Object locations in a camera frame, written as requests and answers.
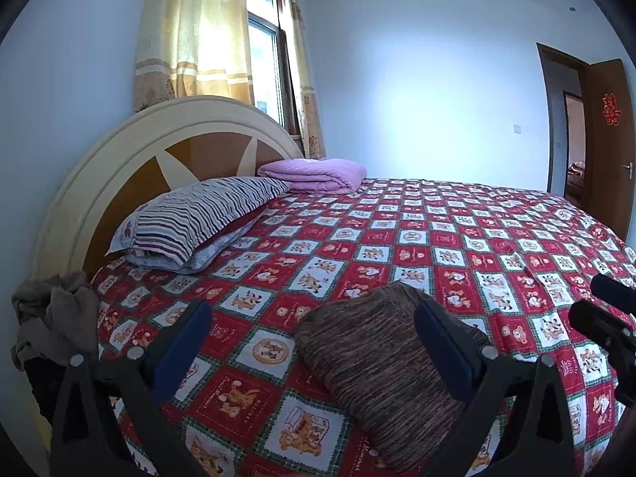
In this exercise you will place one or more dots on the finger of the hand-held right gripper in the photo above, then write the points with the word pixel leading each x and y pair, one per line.
pixel 613 289
pixel 601 328

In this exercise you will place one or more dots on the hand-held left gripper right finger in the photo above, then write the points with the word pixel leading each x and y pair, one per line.
pixel 449 348

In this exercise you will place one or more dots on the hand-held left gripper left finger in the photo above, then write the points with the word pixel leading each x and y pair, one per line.
pixel 184 348

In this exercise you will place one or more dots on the brown knitted sweater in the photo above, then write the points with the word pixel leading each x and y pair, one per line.
pixel 377 357

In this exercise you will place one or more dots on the person's right forearm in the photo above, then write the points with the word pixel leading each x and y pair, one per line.
pixel 616 447

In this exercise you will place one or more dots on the pile of grey-brown clothes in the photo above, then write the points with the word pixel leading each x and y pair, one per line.
pixel 54 318

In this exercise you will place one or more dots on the light floral pillow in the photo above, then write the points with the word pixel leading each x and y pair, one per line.
pixel 198 261

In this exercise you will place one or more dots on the brown wooden door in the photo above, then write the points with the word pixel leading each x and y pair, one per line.
pixel 606 184

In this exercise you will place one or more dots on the brown sofa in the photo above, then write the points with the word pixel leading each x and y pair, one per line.
pixel 577 174

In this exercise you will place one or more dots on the red patchwork bed sheet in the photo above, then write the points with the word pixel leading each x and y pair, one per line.
pixel 397 238

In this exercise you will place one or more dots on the striped pillow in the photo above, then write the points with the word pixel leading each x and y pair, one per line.
pixel 198 208

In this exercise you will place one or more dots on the red paper door decoration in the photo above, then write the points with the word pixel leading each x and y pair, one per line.
pixel 611 109

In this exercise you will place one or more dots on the cream and wood headboard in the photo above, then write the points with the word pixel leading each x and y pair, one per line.
pixel 99 174

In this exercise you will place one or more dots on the folded pink blanket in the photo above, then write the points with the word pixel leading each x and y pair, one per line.
pixel 313 174

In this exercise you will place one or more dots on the narrow yellow curtain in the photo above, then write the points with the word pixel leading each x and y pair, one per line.
pixel 305 84

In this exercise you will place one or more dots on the window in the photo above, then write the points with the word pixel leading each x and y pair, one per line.
pixel 263 59

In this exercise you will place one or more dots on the wide yellow curtain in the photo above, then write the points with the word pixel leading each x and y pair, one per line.
pixel 198 35

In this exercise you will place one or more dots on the brown door frame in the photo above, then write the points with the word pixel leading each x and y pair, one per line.
pixel 561 54

